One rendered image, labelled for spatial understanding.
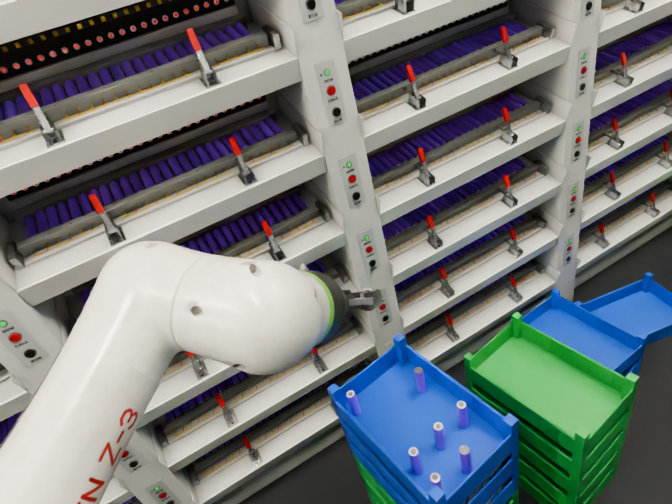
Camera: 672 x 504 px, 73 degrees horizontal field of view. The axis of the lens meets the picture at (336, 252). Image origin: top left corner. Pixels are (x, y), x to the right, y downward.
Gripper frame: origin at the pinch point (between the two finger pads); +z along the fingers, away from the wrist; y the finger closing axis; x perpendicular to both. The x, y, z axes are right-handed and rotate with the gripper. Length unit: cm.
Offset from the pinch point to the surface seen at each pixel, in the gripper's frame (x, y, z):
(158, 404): -22, -49, 13
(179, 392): -20, -45, 15
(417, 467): -30.3, 8.6, 6.4
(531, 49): 57, 40, 42
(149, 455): -35, -55, 17
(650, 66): 61, 78, 76
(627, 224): 17, 80, 115
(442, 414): -24.4, 12.9, 17.4
